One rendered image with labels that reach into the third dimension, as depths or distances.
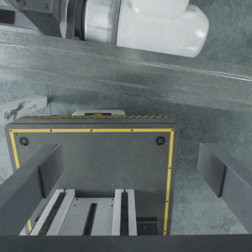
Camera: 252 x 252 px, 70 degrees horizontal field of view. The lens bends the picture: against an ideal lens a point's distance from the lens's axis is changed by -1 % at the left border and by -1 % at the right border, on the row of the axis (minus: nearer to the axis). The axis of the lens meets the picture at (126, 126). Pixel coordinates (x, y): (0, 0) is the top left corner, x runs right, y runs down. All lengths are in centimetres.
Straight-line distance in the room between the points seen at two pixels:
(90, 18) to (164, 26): 12
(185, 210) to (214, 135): 55
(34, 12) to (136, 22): 15
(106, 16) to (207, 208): 131
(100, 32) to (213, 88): 20
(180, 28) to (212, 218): 133
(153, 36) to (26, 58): 19
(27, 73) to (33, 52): 4
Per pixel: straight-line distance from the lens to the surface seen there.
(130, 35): 33
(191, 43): 34
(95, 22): 33
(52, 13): 33
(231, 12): 117
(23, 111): 81
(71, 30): 35
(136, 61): 25
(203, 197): 137
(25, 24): 45
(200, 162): 17
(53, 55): 26
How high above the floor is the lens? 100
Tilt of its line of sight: 74 degrees down
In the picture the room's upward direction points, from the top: 180 degrees clockwise
